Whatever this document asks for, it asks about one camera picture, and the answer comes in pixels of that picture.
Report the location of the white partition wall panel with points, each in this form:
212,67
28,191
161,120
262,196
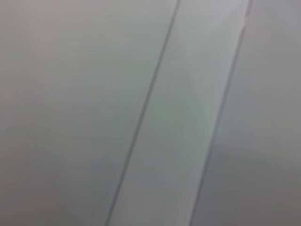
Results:
70,106
178,117
263,129

